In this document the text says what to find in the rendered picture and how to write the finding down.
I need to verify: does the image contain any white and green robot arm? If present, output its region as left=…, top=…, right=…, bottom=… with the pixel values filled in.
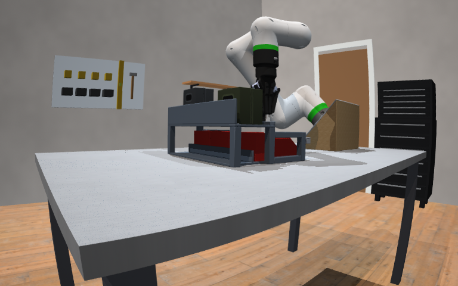
left=226, top=17, right=328, bottom=129

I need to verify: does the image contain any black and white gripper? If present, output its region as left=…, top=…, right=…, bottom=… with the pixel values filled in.
left=250, top=66, right=280, bottom=122

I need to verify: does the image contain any dark grey metal shelf rack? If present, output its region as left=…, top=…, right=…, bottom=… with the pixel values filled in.
left=168, top=98, right=311, bottom=167

